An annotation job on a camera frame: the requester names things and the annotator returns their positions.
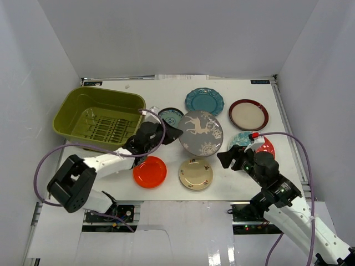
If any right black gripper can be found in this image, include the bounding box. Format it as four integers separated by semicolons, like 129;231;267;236
216;144;265;187

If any grey reindeer plate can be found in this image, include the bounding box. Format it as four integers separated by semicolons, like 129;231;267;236
177;111;224;157

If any teal scalloped plate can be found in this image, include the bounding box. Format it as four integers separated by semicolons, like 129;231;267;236
185;88;225;116

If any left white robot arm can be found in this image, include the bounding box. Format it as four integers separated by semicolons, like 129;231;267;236
47;122;183;221

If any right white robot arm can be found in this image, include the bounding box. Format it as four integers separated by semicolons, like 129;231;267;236
217;145;354;265

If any olive green plastic bin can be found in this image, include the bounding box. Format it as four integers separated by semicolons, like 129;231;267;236
53;86;146;151

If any teal and red floral plate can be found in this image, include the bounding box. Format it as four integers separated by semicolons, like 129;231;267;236
227;131;276;158

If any small blue patterned dish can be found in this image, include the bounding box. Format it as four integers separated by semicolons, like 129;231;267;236
158;108;184;128

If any cream floral plate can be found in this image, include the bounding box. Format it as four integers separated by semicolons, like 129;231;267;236
178;158;214;191

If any red rimmed cream plate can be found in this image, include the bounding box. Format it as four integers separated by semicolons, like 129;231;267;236
229;99;269;131

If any orange plate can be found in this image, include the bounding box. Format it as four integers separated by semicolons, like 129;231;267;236
133;156;167;189

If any right blue table label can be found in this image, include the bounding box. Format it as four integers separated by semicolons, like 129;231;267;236
250;80;270;85

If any blue table label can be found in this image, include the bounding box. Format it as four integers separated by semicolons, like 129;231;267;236
250;80;270;85
83;81;103;86

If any left blue table label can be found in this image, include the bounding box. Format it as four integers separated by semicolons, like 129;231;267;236
83;81;103;86

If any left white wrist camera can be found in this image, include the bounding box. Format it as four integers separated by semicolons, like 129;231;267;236
140;106;160;124

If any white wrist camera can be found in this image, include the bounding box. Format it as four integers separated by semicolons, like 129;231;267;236
140;106;160;124
244;132;265;152

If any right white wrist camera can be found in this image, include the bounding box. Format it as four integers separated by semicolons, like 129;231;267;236
244;132;265;152

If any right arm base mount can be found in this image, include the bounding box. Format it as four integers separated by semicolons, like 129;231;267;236
227;202;281;235

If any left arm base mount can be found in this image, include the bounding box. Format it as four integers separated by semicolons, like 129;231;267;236
82;204;137;233

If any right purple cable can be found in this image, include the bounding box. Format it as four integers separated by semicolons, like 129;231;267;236
257;131;317;266

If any purple cable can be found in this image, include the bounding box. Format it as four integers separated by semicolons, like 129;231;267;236
33;109;167;233
257;131;317;266

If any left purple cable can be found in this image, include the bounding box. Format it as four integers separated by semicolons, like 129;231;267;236
33;109;167;233

